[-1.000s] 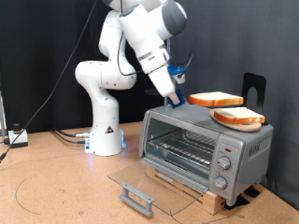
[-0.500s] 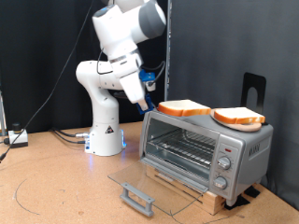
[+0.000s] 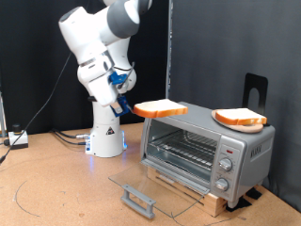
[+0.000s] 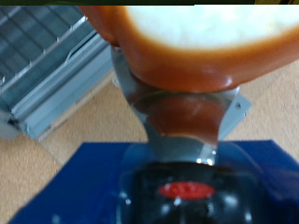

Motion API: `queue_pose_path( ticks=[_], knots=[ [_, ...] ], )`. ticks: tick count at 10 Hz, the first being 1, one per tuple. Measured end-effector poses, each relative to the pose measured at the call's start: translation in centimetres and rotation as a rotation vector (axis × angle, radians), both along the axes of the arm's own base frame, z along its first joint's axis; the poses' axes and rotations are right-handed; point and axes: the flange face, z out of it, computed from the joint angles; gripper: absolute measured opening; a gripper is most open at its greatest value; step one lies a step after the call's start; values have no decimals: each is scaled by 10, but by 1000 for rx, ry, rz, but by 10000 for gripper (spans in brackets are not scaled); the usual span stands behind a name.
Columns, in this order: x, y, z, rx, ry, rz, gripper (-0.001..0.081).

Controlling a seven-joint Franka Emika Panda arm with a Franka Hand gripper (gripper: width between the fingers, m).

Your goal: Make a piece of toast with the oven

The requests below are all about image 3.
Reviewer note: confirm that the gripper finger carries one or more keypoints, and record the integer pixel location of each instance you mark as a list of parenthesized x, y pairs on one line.
[(118, 107)]

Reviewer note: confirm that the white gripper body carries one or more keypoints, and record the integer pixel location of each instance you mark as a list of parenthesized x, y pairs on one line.
[(105, 91)]

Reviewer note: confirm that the black spatula with blue block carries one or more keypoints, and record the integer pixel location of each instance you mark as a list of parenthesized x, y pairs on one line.
[(124, 105)]

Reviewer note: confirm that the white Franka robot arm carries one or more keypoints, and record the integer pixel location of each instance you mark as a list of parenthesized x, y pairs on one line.
[(94, 37)]

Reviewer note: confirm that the silver oven knob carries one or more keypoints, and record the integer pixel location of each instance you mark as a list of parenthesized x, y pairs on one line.
[(225, 164), (221, 184)]

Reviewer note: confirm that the wooden block under oven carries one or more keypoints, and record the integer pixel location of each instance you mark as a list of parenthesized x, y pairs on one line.
[(213, 204)]

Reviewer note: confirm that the silver toaster oven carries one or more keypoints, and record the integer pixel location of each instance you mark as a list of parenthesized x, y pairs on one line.
[(247, 157)]

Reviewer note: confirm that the vertical metal pole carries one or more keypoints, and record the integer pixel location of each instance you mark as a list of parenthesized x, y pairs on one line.
[(169, 47)]

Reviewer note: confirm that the black curtain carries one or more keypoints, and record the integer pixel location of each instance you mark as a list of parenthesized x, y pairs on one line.
[(31, 47)]

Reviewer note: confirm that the grey emergency stop box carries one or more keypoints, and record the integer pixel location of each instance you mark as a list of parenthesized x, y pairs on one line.
[(18, 139)]

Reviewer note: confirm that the metal stand leg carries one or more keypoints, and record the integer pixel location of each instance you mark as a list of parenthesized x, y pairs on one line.
[(2, 116)]

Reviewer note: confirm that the grey curtain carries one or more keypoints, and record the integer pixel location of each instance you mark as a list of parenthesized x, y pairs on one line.
[(225, 47)]

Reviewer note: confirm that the black metal bookend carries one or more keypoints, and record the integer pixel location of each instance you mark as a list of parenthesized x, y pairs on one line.
[(261, 84)]

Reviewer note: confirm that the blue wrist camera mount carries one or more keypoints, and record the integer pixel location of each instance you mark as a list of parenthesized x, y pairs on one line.
[(117, 78)]

